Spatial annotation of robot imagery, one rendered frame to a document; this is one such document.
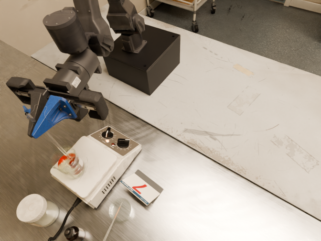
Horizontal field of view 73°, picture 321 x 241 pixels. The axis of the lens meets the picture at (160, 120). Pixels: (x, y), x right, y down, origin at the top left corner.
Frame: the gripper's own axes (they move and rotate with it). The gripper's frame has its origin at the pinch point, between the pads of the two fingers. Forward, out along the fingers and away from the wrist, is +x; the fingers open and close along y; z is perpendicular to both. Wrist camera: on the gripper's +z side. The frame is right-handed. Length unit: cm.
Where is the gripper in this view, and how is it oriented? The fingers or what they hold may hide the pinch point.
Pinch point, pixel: (43, 120)
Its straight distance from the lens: 42.8
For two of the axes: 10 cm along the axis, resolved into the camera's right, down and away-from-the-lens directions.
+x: -2.7, 8.0, -5.3
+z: 0.5, 5.6, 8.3
